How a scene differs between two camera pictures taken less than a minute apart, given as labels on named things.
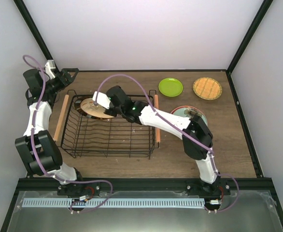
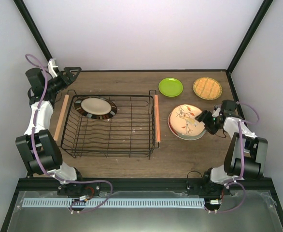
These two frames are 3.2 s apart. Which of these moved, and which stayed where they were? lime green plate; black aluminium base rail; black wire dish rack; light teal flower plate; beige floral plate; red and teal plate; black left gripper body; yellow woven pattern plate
Moved: light teal flower plate; beige floral plate; red and teal plate
Stayed: yellow woven pattern plate; black aluminium base rail; lime green plate; black left gripper body; black wire dish rack
